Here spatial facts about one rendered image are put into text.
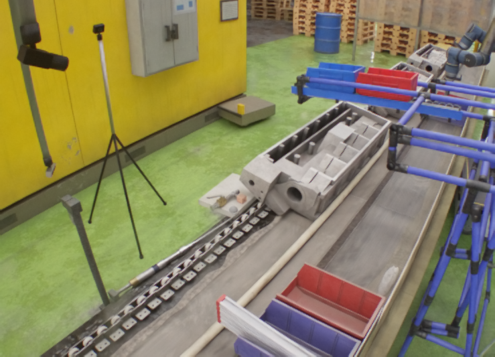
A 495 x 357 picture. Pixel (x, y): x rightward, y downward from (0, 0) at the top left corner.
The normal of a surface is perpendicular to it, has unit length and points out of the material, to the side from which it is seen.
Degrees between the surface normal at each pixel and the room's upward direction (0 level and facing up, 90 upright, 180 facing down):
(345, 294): 88
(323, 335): 88
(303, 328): 88
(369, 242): 0
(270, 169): 30
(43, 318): 0
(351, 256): 0
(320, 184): 22
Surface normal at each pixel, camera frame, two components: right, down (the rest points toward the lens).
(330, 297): -0.59, 0.38
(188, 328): 0.00, -0.86
